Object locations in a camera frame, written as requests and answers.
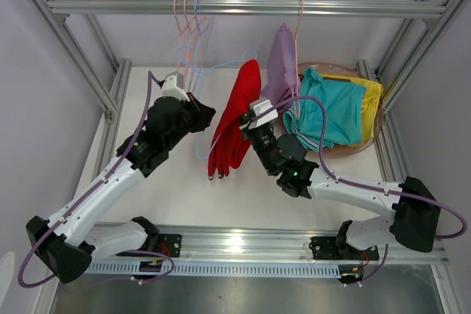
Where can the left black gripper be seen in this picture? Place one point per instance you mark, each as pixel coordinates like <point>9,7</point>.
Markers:
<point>203,114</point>

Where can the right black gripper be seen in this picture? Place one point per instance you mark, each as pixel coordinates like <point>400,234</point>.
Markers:
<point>252,130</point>

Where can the red trousers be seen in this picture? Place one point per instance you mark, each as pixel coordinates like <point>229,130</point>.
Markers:
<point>229,148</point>

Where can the purple trousers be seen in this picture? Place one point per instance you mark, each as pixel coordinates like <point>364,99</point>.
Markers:
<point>281,68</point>

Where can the teal trousers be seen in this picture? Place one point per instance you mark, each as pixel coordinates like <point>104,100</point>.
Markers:
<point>337,115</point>

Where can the pink hanger of yellow trousers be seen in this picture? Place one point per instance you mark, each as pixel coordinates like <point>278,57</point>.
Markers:
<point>181,31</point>

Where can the blue hanger of teal trousers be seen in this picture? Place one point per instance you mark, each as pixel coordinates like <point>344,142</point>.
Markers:
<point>199,47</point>

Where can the yellow trousers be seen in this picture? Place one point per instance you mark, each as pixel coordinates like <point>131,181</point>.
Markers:
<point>371,108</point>

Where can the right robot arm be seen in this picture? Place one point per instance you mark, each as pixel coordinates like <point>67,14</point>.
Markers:
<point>404,212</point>

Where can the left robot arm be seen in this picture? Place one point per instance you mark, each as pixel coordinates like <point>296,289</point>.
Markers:
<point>65,242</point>

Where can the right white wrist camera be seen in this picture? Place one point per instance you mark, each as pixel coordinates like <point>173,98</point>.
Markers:
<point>260,112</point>

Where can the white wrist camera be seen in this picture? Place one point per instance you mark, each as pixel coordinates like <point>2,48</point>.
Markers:
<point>173,86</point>
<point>260,112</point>

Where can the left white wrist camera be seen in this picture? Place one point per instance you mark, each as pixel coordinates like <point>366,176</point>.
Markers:
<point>173,86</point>

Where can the aluminium hanging rail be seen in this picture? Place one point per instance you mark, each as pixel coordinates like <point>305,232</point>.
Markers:
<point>390,9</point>

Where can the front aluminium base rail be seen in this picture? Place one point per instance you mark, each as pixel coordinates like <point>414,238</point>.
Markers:
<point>225,244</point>

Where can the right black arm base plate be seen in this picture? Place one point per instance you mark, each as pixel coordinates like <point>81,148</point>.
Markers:
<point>325,248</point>

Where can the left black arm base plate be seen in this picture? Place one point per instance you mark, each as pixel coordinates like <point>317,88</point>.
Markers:
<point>168,244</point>

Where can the white slotted cable duct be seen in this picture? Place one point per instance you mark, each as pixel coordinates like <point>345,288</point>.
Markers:
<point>142,267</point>

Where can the aluminium frame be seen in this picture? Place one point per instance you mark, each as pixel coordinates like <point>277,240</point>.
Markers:
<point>180,194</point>

